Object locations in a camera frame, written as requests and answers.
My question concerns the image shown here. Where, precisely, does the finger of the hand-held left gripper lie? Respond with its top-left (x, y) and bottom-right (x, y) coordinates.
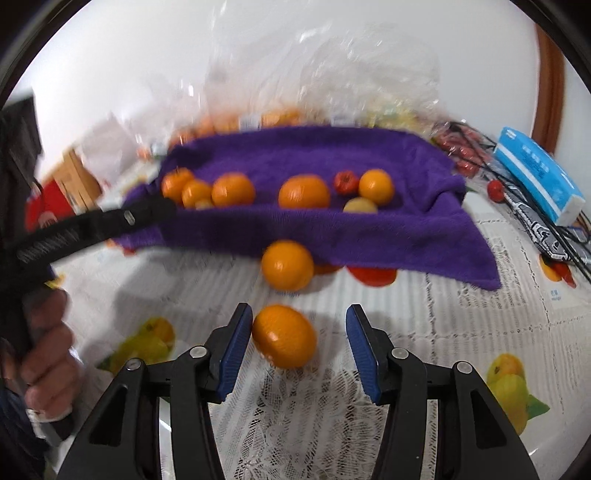
top-left (16, 198), bottom-right (177, 267)

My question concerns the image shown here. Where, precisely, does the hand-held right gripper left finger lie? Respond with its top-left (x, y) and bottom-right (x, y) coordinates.
top-left (55, 302), bottom-right (254, 480)

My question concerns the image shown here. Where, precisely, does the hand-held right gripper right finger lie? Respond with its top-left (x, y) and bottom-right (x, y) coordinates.
top-left (346, 304), bottom-right (541, 480)

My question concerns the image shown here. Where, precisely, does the orange with stem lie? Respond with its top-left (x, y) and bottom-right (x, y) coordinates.
top-left (161, 167), bottom-right (195, 204)

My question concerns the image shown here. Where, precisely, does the small red fruit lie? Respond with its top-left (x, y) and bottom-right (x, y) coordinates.
top-left (334, 171), bottom-right (360, 195)

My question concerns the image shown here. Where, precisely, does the large orange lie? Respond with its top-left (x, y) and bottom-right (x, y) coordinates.
top-left (278, 174), bottom-right (331, 209)

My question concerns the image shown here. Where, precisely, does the purple towel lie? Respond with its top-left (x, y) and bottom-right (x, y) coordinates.
top-left (113, 126), bottom-right (503, 291)

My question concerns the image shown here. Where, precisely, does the person's left hand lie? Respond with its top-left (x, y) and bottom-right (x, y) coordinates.
top-left (18, 288), bottom-right (79, 419)

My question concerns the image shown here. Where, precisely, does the red box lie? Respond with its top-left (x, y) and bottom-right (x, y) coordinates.
top-left (25, 180), bottom-right (88, 232)

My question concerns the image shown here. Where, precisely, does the brown cardboard box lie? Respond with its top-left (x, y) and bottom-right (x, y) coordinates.
top-left (51, 148), bottom-right (103, 208)

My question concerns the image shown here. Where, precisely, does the crumpled clear plastic bag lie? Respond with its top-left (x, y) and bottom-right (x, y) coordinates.
top-left (81, 111), bottom-right (171, 195)

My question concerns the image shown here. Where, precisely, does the white lace printed tablecloth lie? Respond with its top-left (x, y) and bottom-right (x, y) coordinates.
top-left (28, 175), bottom-right (591, 480)

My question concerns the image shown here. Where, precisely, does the clear plastic bag of oranges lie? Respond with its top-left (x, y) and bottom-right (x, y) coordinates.
top-left (171, 41), bottom-right (305, 148)

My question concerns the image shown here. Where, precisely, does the black white patterned pouch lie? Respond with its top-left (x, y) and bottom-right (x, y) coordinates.
top-left (505, 191), bottom-right (578, 261)

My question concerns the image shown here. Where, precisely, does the bag of red tomatoes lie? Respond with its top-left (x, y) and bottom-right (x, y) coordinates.
top-left (431, 122), bottom-right (485, 178)

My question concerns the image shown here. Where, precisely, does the blue tissue pack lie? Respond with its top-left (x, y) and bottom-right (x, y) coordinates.
top-left (493, 126), bottom-right (586, 227)

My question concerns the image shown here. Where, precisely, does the clear bag of yellow packets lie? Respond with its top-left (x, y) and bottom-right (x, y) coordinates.
top-left (300, 25), bottom-right (446, 134)

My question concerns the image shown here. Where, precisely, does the brown wooden door frame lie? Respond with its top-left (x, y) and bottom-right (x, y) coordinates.
top-left (531, 23), bottom-right (566, 155)

